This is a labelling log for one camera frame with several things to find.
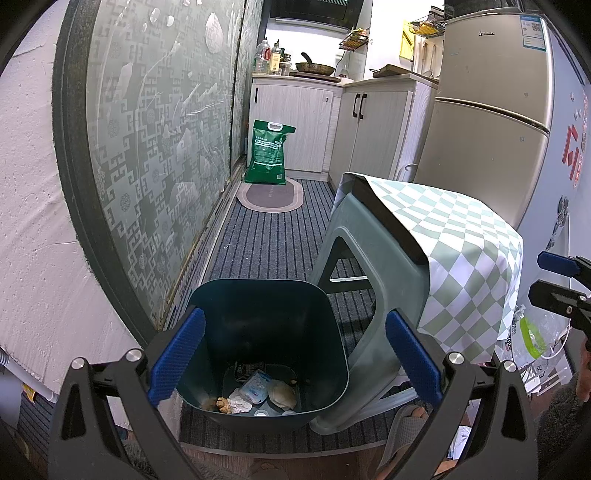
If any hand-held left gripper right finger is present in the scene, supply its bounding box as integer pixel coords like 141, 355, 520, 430
385, 310, 541, 480

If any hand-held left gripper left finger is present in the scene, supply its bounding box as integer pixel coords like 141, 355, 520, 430
48, 307, 207, 480

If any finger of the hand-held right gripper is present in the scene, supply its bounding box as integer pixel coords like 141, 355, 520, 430
537, 250, 591, 278
529, 279, 591, 333

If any black white plastic packet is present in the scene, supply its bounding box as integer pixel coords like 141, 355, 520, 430
233, 362, 266, 381

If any white tissue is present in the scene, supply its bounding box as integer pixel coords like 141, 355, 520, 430
227, 388, 254, 414

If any dark teal trash bin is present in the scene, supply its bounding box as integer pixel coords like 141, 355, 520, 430
175, 278, 349, 435

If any blue white plastic packet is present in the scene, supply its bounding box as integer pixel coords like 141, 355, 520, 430
240, 371, 273, 404

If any beige paper bag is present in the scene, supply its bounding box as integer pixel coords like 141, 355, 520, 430
268, 379, 298, 411

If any person's right forearm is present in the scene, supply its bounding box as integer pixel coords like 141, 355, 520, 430
538, 369, 591, 480

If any clear plastic bag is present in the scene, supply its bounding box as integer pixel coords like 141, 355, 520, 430
496, 305, 575, 398

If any grey slipper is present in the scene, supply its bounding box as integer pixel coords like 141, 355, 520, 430
376, 404, 430, 480

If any green white checked tablecloth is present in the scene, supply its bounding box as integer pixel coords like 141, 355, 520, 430
339, 172, 525, 365

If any grey plastic stool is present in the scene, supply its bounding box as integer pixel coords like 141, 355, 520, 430
308, 189, 432, 435

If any grey striped floor mat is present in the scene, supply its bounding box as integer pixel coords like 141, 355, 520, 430
178, 178, 416, 455

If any beige refrigerator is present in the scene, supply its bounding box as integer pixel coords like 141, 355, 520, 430
409, 13, 555, 232

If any oval grey rug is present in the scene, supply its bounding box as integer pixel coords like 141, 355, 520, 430
236, 179, 304, 214

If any green rice bag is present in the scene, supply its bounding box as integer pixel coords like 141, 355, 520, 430
244, 119, 296, 185

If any patterned glass sliding door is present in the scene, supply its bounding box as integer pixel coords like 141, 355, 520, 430
228, 0, 269, 171
51, 0, 245, 344

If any white stove cabinet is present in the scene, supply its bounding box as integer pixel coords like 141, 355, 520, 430
249, 76, 345, 182

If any yellow hanging cloth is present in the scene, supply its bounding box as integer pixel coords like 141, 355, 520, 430
398, 21, 415, 61

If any frying pan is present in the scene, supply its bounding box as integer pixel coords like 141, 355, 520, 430
295, 51, 337, 75

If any large clear plastic bottle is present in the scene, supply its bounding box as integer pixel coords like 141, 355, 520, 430
255, 39, 272, 75

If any black range hood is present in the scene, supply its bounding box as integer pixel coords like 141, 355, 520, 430
268, 0, 363, 33

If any dark wall sticker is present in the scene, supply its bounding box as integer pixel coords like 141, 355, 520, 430
547, 196, 570, 259

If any red wall sticker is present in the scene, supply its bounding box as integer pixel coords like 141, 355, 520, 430
561, 124, 585, 188

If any cabinet with black handles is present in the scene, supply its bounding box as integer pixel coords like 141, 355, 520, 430
328, 76, 439, 185

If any wall wire rack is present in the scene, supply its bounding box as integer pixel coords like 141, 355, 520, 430
409, 10, 446, 37
339, 28, 371, 51

